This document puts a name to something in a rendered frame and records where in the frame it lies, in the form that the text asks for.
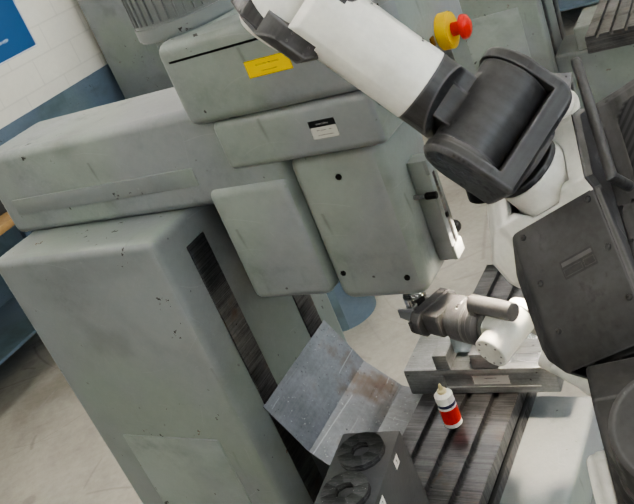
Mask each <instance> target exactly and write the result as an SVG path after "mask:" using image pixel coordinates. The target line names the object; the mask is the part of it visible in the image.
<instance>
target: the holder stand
mask: <svg viewBox="0 0 634 504"><path fill-rule="evenodd" d="M428 502H429V500H428V498H427V495H426V493H425V490H424V488H423V486H422V483H421V481H420V478H419V476H418V474H417V471H416V469H415V466H414V464H413V462H412V459H411V457H410V454H409V452H408V449H407V447H406V445H405V442H404V440H403V437H402V435H401V433H400V431H383V432H362V433H346V434H343V436H342V438H341V440H340V443H339V445H338V448H337V450H336V452H335V455H334V457H333V460H332V462H331V464H330V467H329V469H328V472H327V474H326V477H325V479H324V481H323V484H322V486H321V489H320V491H319V493H318V496H317V498H316V501H315V503H314V504H428Z"/></svg>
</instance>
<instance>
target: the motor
mask: <svg viewBox="0 0 634 504"><path fill-rule="evenodd" d="M120 1H121V3H122V5H123V7H124V9H125V11H126V14H127V16H128V18H129V20H130V22H131V24H132V26H133V28H136V29H135V33H136V35H137V38H138V40H139V42H140V43H143V44H144V45H148V44H153V43H157V42H161V41H164V40H167V39H170V38H173V37H175V36H178V35H181V34H183V33H186V32H188V31H191V30H193V29H195V28H198V27H200V26H202V25H204V24H206V23H208V22H210V21H213V20H215V19H216V18H218V17H220V16H222V15H224V14H226V13H227V12H229V11H230V10H232V9H233V8H235V7H234V6H233V5H232V3H231V2H230V1H231V0H120Z"/></svg>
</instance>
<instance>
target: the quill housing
mask: <svg viewBox="0 0 634 504"><path fill-rule="evenodd" d="M424 145H425V144H424V141H423V138H422V135H421V133H419V132H418V131H417V130H415V129H414V128H412V127H411V126H410V125H408V124H407V123H405V122H404V121H403V122H402V123H401V125H400V126H399V127H398V128H397V129H396V131H395V132H394V133H393V134H392V136H391V137H390V138H389V139H388V140H387V141H386V142H385V143H383V144H378V145H372V146H366V147H360V148H355V149H349V150H343V151H338V152H332V153H326V154H320V155H315V156H309V157H303V158H297V159H293V163H292V166H293V170H294V173H295V175H296V177H297V180H298V182H299V185H300V187H301V189H302V192H303V194H304V197H305V199H306V201H307V204H308V206H309V209H310V211H311V214H312V216H313V218H314V221H315V223H316V226H317V228H318V230H319V233H320V235H321V238H322V240H323V242H324V245H325V247H326V250H327V252H328V255H329V257H330V259H331V262H332V264H333V267H334V269H335V271H336V274H337V276H338V279H339V281H340V284H341V286H342V288H343V290H344V291H345V293H346V294H348V295H349V296H352V297H365V296H382V295H399V294H416V293H421V292H424V291H426V290H427V289H428V288H429V287H430V285H431V284H432V282H433V280H434V278H435V276H436V275H437V273H438V271H439V269H440V268H441V266H442V264H443V262H444V261H445V260H440V259H439V257H438V254H437V251H436V248H435V245H434V242H433V239H432V237H431V234H430V231H429V228H428V225H427V222H426V219H425V216H424V214H423V211H422V208H421V205H420V202H419V200H414V199H413V196H414V195H417V193H416V191H415V188H414V185H413V182H412V179H411V176H410V173H409V170H408V168H407V162H408V161H409V159H410V158H411V157H412V155H414V154H419V153H424V150H423V146H424Z"/></svg>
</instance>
